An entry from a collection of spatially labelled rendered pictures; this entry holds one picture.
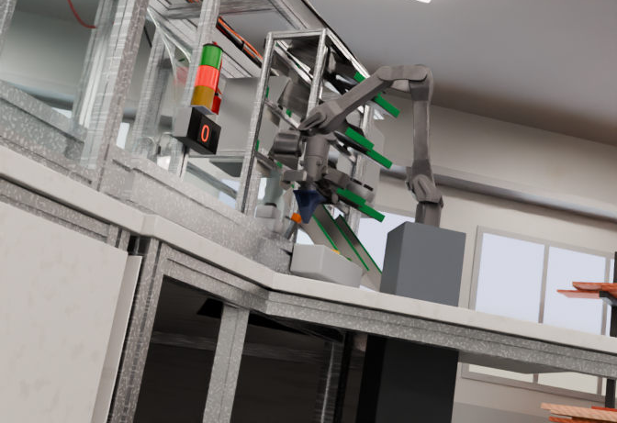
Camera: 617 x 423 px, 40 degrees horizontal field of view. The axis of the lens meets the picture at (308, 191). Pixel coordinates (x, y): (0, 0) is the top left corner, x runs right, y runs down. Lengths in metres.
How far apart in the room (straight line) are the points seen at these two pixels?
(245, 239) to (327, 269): 0.23
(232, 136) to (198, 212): 2.04
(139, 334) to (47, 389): 0.17
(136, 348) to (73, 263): 0.17
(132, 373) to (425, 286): 0.79
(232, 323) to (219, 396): 0.13
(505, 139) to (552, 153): 0.38
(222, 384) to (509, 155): 5.09
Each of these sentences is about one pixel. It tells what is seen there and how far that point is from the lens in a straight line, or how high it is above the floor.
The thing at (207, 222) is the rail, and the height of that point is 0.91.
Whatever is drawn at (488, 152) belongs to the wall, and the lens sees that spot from 6.35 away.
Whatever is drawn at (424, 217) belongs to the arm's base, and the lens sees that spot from 1.86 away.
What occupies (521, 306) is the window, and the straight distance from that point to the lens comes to 6.19.
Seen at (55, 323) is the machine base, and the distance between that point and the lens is 1.09.
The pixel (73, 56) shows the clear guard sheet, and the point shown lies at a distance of 1.15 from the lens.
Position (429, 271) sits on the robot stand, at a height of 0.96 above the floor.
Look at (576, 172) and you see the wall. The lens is 6.62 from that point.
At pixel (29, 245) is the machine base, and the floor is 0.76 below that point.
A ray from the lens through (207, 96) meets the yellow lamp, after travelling 1.94.
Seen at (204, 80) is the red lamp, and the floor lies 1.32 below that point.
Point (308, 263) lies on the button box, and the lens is 1.69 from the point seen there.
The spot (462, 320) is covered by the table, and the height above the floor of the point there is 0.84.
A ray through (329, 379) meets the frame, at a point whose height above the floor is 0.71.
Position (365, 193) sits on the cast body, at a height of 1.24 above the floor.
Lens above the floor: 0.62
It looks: 15 degrees up
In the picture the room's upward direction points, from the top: 9 degrees clockwise
